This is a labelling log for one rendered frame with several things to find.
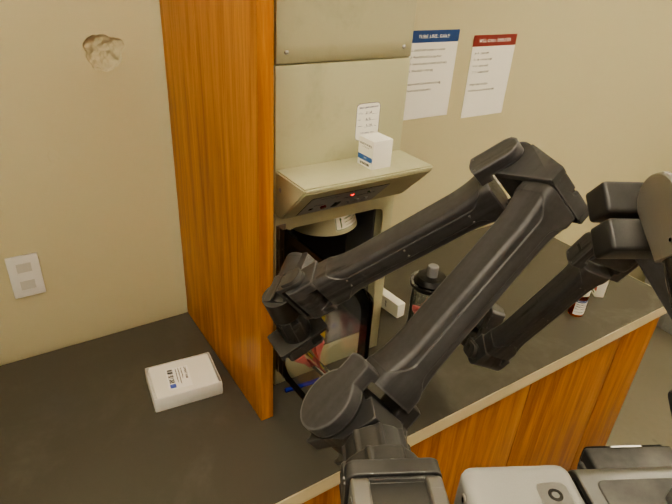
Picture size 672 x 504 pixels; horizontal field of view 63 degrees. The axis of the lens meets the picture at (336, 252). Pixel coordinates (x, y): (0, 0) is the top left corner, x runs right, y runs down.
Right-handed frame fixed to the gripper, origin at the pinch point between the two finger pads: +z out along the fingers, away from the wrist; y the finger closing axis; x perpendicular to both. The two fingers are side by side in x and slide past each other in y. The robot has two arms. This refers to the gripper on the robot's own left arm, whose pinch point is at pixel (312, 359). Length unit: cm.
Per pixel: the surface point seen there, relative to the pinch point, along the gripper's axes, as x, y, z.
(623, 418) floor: -13, -121, 184
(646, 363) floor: -33, -165, 205
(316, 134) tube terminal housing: -23.9, -25.2, -28.7
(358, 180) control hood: -12.6, -26.1, -21.7
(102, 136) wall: -65, 11, -33
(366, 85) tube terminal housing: -25, -39, -32
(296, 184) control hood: -15.1, -14.9, -26.7
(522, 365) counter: 2, -50, 50
